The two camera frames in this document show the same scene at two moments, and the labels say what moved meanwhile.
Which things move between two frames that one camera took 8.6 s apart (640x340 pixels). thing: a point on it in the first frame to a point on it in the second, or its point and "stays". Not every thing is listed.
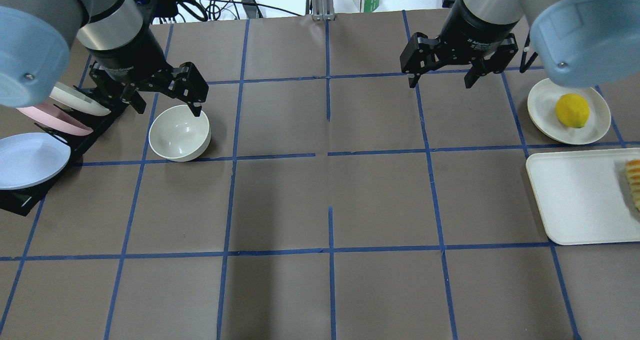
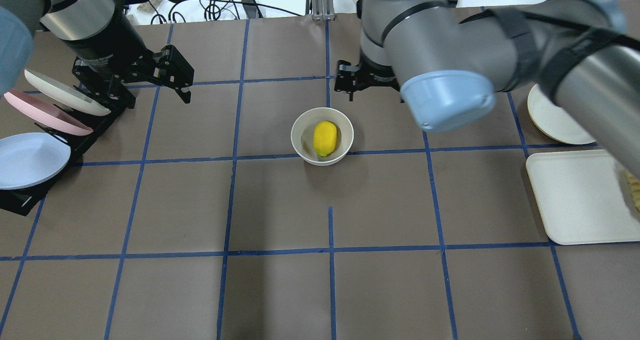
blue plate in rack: x=28 y=159 stays
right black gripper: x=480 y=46 to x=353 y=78
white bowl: x=177 y=134 to x=322 y=136
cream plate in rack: x=76 y=98 stays
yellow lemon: x=572 y=110 to x=325 y=138
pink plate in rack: x=52 y=116 stays
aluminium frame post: x=319 y=2 stays
